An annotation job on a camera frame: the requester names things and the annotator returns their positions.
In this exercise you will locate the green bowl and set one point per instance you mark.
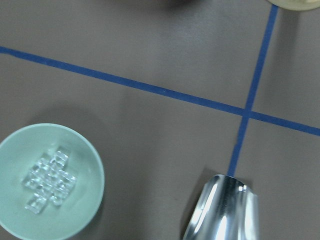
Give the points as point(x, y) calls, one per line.
point(18, 152)

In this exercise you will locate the metal ice scoop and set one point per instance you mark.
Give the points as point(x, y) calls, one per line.
point(227, 209)

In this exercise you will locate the ice cubes in green bowl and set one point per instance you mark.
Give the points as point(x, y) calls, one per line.
point(49, 181)

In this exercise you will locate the wooden cup stand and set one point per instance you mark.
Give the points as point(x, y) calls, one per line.
point(296, 5)

